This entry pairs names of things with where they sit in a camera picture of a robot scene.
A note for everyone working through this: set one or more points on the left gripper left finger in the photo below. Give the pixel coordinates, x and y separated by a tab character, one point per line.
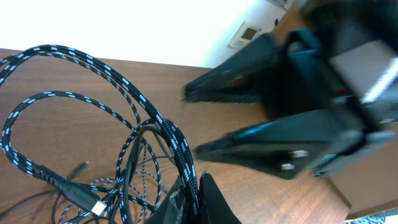
173	209

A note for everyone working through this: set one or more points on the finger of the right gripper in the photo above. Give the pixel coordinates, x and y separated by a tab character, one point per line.
240	78

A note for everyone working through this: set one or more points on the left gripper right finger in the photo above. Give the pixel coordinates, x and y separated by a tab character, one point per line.
213	207

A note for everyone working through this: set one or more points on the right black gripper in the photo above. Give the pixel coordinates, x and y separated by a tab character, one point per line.
334	84

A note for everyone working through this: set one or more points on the wall thermostat panel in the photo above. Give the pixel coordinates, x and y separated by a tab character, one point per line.
245	34

